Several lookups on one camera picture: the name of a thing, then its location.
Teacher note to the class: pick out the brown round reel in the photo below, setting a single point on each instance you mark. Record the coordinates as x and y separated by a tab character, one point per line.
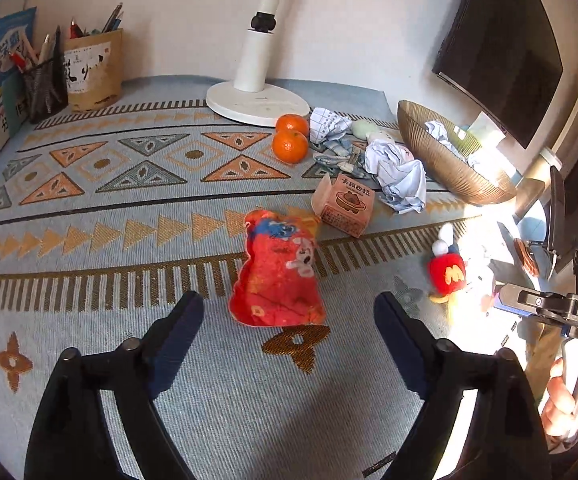
525	257

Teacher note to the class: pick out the bunch of pens and pencils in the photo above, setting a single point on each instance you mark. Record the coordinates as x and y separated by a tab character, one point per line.
111	22
44	47

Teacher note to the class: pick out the brown paper bag pen holder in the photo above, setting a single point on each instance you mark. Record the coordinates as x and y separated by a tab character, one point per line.
91	77

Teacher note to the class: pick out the orange mandarin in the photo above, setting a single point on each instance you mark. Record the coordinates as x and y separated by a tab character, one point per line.
292	124
290	146

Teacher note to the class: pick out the patterned blue mat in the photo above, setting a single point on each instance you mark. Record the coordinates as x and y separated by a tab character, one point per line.
119	240

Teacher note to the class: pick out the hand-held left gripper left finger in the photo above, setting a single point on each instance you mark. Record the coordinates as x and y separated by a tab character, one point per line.
174	345

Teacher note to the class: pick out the beige cylindrical post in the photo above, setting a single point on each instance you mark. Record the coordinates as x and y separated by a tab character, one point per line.
536	180

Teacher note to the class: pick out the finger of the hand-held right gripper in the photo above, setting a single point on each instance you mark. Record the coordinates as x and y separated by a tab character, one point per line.
544	304
509	300

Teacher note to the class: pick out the pale box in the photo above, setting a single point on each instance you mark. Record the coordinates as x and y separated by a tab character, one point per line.
486	127

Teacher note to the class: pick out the white paper ball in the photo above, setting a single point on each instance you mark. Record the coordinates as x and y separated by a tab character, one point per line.
399	175
329	122
439	130

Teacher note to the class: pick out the black monitor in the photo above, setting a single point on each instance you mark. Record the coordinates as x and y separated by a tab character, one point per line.
504	45

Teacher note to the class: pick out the black mesh pen holder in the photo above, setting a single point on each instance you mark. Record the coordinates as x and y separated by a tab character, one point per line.
44	92

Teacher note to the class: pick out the white cat plush red bow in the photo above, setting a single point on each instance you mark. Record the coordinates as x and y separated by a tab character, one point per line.
479	280

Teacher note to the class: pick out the person's right hand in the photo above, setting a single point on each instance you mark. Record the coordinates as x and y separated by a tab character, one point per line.
561	410

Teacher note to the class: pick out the white desk lamp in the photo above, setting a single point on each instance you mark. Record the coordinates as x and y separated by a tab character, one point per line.
254	60

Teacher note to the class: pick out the pink white green dango plush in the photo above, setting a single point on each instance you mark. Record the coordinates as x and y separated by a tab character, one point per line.
366	127

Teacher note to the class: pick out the red snack packet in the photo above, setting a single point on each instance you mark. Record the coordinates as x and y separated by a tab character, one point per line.
279	280

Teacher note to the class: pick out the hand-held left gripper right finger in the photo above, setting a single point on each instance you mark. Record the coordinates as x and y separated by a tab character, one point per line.
401	345

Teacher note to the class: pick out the small brown cardboard box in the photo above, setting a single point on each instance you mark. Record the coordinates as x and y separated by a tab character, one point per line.
344	205

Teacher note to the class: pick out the row of standing books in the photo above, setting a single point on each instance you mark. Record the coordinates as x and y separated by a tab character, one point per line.
4	75

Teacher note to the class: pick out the red fries plush toy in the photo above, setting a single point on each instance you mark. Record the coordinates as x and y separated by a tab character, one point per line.
446	272

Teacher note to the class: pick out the golden ribbed bowl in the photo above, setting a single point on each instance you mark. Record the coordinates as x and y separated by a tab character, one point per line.
449	170

